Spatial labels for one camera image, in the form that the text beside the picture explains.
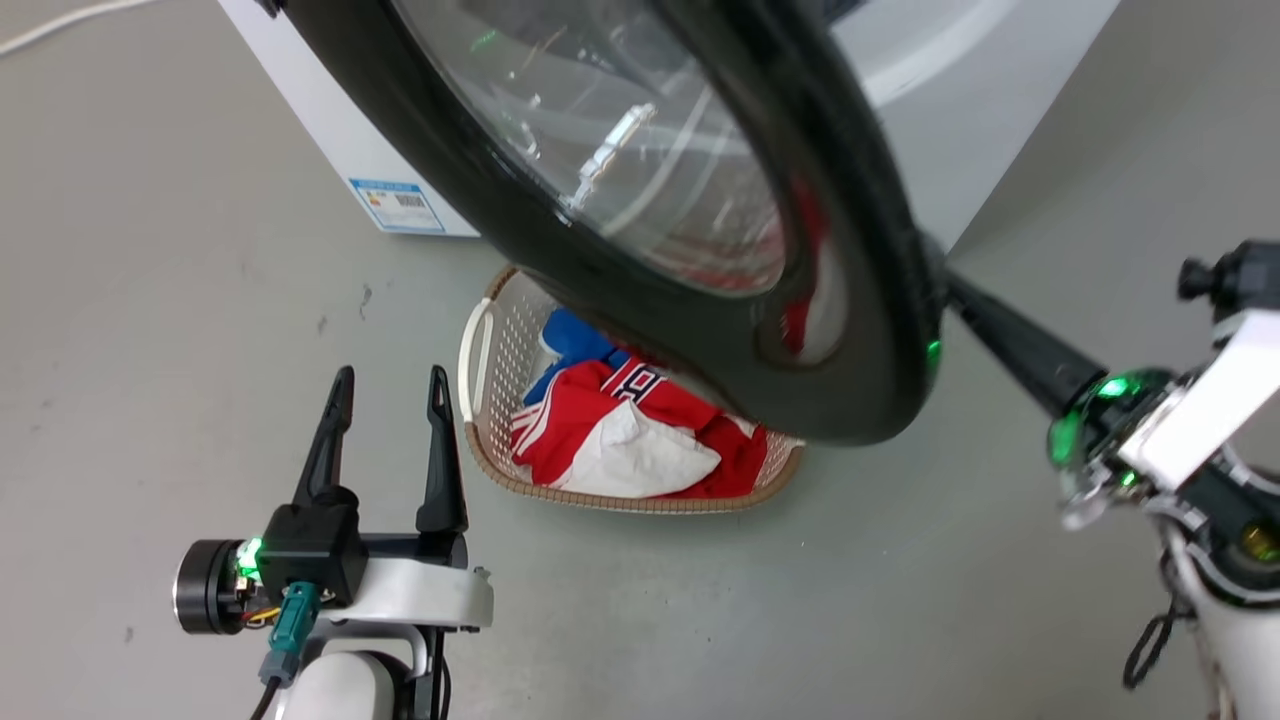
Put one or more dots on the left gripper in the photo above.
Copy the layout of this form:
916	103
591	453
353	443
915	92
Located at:
420	595

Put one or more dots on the red white-striped jersey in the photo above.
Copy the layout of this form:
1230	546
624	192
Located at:
590	400

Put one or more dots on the white cloth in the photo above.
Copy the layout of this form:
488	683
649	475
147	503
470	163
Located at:
640	455

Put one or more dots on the blue garment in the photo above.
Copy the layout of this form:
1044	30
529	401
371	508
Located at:
572	340

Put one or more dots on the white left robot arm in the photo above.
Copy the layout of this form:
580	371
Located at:
345	690

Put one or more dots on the blue-bordered label sticker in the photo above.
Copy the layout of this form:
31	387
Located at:
398	205

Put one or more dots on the white washing machine body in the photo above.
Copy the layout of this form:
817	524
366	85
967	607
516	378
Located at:
970	110

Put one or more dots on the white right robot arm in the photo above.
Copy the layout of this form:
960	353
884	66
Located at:
1245	620

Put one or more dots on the beige perforated laundry basket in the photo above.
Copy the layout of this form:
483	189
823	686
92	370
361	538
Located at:
500	340

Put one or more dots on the black round glass washer door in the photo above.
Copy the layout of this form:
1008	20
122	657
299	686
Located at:
850	330

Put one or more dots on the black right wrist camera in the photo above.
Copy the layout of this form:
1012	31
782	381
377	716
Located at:
1240	275

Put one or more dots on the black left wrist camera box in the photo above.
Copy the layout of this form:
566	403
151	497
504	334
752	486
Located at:
310	550

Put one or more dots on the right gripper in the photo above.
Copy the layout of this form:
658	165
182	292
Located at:
1200	410

